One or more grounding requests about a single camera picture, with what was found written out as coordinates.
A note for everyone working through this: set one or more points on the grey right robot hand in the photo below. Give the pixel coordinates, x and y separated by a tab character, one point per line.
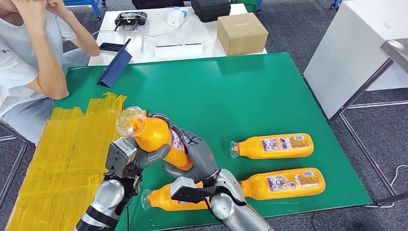
204	159

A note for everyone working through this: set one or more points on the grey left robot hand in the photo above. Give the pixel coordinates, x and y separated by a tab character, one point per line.
153	156

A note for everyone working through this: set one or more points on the person's left hand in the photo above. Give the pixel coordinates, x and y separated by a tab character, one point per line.
60	6

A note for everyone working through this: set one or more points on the person's right hand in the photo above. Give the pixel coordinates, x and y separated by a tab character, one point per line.
30	8

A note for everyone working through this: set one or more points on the orange Tide detergent bottle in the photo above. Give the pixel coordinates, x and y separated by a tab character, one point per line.
255	189
159	199
156	134
287	151

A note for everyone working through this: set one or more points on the person's left forearm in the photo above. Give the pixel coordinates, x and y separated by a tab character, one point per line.
84	39

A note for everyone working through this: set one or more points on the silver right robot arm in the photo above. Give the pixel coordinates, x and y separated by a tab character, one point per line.
229	207

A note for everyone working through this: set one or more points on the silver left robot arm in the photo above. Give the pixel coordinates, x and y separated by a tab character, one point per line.
108	197

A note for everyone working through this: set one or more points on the person's right forearm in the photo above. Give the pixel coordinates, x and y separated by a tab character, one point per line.
47	60

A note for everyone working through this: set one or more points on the person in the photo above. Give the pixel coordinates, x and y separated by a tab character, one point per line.
19	63

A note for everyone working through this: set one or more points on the black smartphone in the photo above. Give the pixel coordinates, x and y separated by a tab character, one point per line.
110	47

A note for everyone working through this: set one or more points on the black handheld controller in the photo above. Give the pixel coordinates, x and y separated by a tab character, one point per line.
130	19

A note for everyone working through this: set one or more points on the blue tablet case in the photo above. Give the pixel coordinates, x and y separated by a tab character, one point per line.
114	68

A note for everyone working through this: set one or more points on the yellow taped cardboard sheet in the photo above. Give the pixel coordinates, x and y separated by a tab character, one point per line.
63	165

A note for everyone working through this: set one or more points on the long white box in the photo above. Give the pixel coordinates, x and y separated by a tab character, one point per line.
178	51

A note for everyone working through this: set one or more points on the white tissue box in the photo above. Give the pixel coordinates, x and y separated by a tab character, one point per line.
176	17

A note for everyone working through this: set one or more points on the brown cardboard box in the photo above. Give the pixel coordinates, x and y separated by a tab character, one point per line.
242	32

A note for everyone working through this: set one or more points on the black carry case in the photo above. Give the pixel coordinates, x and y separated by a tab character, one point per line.
210	9

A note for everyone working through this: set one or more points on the green plastic crate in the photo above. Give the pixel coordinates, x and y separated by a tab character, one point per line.
245	1

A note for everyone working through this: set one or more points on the white side table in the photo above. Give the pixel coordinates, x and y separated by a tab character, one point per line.
347	47

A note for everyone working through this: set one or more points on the steel table top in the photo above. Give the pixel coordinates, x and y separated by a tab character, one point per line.
398	52

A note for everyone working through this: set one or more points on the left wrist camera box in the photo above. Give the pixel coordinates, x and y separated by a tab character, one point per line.
119	153

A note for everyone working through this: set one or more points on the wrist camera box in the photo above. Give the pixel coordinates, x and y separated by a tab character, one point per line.
191	194
119	153

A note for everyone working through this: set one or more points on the blue gantry frame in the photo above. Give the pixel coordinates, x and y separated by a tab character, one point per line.
95	8
259	6

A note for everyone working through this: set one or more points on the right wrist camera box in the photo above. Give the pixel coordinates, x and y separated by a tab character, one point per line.
191	194

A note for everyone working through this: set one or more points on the grey metal table frame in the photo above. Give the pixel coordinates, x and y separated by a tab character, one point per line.
366	86

